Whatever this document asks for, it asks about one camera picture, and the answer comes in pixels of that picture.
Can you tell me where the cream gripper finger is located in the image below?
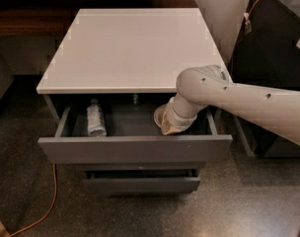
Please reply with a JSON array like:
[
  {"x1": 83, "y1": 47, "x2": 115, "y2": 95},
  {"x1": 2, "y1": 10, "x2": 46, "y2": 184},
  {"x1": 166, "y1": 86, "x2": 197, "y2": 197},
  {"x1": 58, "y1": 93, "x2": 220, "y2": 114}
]
[
  {"x1": 161, "y1": 123, "x2": 189, "y2": 135},
  {"x1": 161, "y1": 106, "x2": 167, "y2": 129}
]

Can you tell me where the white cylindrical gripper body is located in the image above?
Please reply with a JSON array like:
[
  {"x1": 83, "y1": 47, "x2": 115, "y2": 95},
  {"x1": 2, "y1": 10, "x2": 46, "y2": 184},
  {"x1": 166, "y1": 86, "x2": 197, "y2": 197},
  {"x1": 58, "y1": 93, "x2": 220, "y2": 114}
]
[{"x1": 166, "y1": 94, "x2": 206, "y2": 126}]

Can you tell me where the grey top drawer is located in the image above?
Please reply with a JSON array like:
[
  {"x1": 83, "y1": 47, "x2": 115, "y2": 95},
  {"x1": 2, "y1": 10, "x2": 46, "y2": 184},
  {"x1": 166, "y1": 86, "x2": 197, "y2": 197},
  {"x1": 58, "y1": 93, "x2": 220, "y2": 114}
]
[{"x1": 38, "y1": 94, "x2": 232, "y2": 164}]

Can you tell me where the grey drawer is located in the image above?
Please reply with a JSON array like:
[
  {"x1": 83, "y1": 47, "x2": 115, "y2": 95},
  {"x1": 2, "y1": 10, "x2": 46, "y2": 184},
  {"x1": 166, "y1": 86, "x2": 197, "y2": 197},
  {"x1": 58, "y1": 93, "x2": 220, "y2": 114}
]
[
  {"x1": 78, "y1": 161, "x2": 206, "y2": 173},
  {"x1": 38, "y1": 94, "x2": 232, "y2": 164},
  {"x1": 83, "y1": 169, "x2": 200, "y2": 196}
]

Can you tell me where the blue plastic water bottle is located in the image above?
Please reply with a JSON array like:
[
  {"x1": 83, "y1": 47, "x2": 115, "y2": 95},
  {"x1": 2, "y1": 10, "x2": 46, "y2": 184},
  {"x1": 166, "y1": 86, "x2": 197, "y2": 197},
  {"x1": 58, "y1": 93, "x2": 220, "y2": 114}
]
[{"x1": 87, "y1": 98, "x2": 107, "y2": 136}]

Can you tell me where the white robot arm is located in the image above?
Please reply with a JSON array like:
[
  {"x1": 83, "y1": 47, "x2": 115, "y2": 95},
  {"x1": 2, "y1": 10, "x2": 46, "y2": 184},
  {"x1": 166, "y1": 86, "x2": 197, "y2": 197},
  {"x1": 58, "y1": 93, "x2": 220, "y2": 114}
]
[{"x1": 154, "y1": 65, "x2": 300, "y2": 145}]

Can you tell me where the grey bottom drawer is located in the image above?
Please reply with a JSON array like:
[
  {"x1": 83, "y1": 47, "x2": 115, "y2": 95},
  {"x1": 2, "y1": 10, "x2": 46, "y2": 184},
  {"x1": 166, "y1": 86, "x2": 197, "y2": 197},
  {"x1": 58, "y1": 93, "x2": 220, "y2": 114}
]
[{"x1": 83, "y1": 169, "x2": 200, "y2": 196}]

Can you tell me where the white-top grey drawer cabinet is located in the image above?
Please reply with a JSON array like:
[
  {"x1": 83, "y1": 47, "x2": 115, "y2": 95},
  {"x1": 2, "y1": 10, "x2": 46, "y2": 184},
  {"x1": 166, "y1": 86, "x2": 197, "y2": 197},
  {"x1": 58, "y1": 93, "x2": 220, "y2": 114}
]
[{"x1": 36, "y1": 7, "x2": 236, "y2": 198}]

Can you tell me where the grey middle drawer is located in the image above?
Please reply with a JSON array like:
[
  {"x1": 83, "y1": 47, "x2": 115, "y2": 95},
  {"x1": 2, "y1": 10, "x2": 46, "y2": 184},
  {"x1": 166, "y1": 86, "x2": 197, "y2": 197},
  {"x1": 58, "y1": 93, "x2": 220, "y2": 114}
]
[{"x1": 78, "y1": 161, "x2": 206, "y2": 173}]

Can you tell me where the white ceramic bowl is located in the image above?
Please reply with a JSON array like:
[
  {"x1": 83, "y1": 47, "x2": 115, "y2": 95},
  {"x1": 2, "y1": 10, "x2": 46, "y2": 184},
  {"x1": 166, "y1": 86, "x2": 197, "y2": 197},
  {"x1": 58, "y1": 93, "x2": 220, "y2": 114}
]
[{"x1": 153, "y1": 105, "x2": 166, "y2": 127}]

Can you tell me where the green metal can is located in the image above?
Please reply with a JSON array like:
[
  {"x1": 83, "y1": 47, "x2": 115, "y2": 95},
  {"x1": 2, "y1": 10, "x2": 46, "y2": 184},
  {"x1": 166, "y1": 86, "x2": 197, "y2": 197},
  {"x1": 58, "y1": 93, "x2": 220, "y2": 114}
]
[{"x1": 132, "y1": 94, "x2": 139, "y2": 105}]

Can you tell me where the dark wooden bench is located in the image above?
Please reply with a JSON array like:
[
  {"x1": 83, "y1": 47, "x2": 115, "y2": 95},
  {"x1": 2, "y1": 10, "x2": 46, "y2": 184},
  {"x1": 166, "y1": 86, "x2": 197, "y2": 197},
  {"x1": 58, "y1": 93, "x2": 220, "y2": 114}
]
[{"x1": 0, "y1": 0, "x2": 197, "y2": 37}]

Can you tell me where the orange cable with connector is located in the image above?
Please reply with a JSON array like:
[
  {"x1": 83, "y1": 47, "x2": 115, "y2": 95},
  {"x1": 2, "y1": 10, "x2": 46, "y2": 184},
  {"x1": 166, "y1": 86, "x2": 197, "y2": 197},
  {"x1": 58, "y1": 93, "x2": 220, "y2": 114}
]
[{"x1": 227, "y1": 0, "x2": 300, "y2": 81}]

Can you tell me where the orange floor cable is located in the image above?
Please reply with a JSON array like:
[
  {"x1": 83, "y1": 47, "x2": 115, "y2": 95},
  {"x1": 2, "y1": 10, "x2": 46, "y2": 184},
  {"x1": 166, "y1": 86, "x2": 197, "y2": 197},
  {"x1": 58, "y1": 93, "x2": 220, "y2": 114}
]
[{"x1": 8, "y1": 163, "x2": 59, "y2": 237}]

